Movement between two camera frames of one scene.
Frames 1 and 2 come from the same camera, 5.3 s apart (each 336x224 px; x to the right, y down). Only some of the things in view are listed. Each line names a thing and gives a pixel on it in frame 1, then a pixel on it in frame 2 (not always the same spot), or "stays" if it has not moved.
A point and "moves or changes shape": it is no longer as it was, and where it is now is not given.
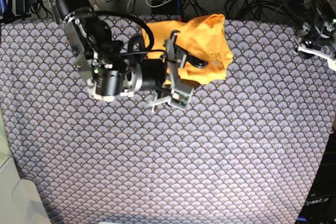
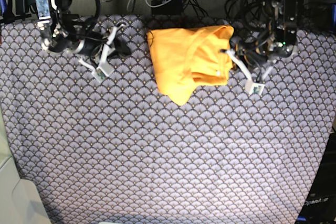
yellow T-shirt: [205, 35] moves or changes shape
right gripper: [313, 35] to [258, 52]
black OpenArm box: [320, 208] stays
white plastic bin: [20, 200] stays
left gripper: [107, 81] to [67, 37]
